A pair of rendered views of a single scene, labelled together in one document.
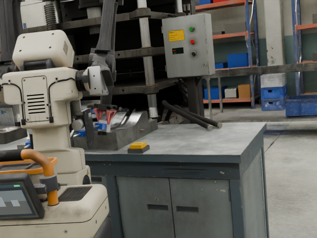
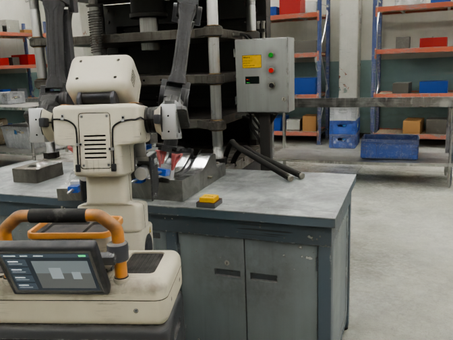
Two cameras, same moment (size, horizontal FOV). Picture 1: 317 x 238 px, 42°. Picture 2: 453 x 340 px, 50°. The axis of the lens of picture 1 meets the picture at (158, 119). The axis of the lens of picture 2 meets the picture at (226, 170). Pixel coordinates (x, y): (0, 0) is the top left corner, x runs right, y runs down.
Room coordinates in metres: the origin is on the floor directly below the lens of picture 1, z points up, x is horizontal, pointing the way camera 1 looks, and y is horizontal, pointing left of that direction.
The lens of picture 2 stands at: (0.05, 0.15, 1.35)
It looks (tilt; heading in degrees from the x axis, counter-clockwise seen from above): 12 degrees down; 357
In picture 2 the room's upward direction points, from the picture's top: 2 degrees counter-clockwise
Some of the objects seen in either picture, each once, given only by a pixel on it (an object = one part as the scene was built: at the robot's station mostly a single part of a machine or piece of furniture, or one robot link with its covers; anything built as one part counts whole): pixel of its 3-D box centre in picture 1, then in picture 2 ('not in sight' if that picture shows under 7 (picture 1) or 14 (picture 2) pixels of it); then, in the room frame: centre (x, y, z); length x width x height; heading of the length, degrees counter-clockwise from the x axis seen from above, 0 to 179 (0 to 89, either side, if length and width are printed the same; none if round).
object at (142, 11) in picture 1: (99, 32); (152, 48); (3.31, 0.40, 1.45); 1.29 x 0.82 x 0.19; 66
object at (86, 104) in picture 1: (106, 106); (158, 140); (3.22, 0.40, 0.87); 0.50 x 0.27 x 0.17; 156
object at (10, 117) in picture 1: (11, 114); (26, 135); (7.32, 2.62, 0.42); 0.60 x 0.42 x 0.33; 56
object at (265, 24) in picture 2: (131, 94); (186, 125); (3.74, 0.22, 0.90); 1.31 x 0.16 x 1.80; 66
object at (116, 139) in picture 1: (118, 126); (180, 171); (2.27, 0.23, 0.87); 0.50 x 0.26 x 0.14; 156
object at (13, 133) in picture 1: (7, 134); (38, 171); (2.58, 0.97, 0.84); 0.20 x 0.15 x 0.07; 156
